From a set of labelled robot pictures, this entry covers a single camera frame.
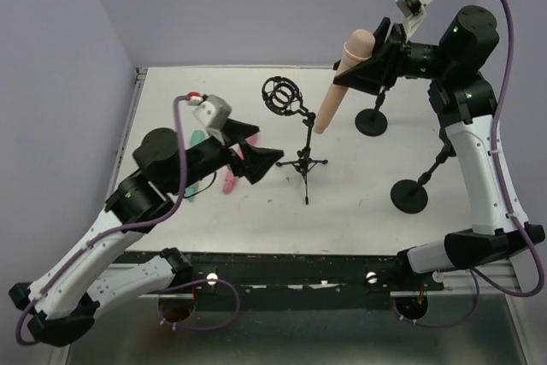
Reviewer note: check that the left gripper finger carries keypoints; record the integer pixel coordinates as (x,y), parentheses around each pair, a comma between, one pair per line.
(235,131)
(257,161)

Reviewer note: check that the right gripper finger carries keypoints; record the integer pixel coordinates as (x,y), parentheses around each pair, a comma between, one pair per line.
(380,34)
(373,74)

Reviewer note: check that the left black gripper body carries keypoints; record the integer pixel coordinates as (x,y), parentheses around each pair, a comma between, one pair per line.
(236,150)

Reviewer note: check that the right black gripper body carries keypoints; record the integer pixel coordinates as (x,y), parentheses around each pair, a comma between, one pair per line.
(393,52)

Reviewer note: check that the green microphone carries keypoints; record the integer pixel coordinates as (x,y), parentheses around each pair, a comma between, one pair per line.
(197,137)

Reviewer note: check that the beige microphone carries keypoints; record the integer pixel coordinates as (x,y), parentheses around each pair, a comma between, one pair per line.
(357,48)

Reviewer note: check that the pink microphone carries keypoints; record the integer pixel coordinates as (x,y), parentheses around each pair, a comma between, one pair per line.
(231,179)

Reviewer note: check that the black round-base clip stand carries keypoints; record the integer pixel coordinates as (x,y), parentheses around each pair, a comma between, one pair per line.
(372,122)

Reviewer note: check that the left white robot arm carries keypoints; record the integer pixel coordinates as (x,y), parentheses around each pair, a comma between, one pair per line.
(62,305)

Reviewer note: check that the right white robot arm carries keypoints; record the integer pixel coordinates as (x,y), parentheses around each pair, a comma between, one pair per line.
(465,105)

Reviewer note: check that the black round-base stand front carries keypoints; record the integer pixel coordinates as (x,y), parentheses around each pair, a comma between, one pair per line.
(410,196)

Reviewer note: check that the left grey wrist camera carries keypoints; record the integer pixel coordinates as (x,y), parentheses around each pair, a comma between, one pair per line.
(211,111)

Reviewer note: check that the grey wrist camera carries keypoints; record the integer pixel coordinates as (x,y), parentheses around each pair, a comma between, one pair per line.
(409,7)
(211,111)

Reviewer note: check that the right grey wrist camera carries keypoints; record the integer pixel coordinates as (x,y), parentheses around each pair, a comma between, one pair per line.
(409,7)

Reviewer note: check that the aluminium frame profile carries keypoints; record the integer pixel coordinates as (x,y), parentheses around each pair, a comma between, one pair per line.
(348,215)

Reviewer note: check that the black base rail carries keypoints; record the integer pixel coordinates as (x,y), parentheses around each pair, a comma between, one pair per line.
(291,282)

